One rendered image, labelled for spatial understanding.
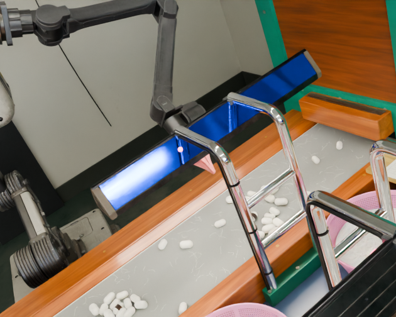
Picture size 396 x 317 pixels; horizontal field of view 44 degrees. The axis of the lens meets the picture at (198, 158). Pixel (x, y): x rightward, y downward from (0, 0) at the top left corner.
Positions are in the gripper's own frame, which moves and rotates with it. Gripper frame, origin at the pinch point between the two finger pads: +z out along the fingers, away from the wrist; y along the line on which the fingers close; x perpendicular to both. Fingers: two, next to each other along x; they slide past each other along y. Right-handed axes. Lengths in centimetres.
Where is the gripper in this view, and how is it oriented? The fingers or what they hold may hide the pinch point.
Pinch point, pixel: (212, 170)
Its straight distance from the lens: 137.8
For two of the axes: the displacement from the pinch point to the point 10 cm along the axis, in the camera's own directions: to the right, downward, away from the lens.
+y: 7.8, -5.3, 3.2
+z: 6.1, 7.4, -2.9
